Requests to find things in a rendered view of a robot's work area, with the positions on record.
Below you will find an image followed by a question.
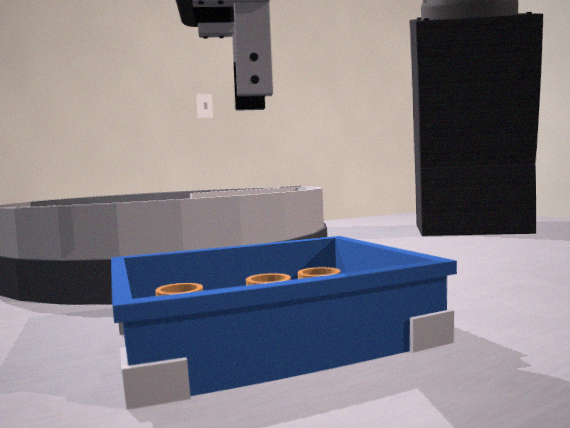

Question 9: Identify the grey round turning table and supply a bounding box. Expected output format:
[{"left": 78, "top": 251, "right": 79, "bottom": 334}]
[{"left": 0, "top": 186, "right": 327, "bottom": 305}]

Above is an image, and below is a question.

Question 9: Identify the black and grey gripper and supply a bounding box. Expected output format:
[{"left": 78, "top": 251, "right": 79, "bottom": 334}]
[{"left": 176, "top": 0, "right": 273, "bottom": 111}]

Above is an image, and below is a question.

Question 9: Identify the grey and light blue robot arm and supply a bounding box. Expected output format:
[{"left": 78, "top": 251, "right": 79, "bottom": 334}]
[{"left": 421, "top": 0, "right": 518, "bottom": 20}]

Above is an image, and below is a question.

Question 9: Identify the bronze bushing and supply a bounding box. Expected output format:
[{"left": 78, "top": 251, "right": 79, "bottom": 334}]
[
  {"left": 298, "top": 267, "right": 341, "bottom": 279},
  {"left": 155, "top": 283, "right": 203, "bottom": 296},
  {"left": 246, "top": 274, "right": 291, "bottom": 286}
]

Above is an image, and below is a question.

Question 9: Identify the blue open crate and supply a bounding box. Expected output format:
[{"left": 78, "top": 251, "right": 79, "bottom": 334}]
[{"left": 111, "top": 236, "right": 457, "bottom": 410}]

